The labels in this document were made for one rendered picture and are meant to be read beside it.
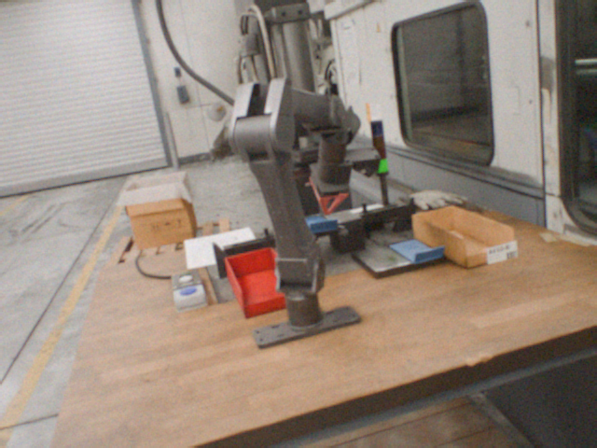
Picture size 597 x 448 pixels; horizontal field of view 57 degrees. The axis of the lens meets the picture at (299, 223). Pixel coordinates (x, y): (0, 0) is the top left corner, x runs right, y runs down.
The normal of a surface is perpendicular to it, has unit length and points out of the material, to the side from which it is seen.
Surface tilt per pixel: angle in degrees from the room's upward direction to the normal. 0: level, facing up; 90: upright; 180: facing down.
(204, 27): 90
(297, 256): 103
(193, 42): 90
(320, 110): 91
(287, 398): 0
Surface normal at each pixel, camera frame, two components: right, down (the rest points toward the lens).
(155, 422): -0.15, -0.95
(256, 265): 0.26, 0.22
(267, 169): -0.41, 0.52
